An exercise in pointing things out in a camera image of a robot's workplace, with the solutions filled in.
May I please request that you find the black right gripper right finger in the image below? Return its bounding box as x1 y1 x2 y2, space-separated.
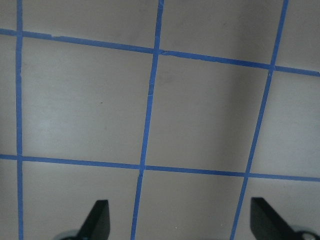
250 197 298 240

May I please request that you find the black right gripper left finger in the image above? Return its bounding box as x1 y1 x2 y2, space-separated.
76 200 111 240

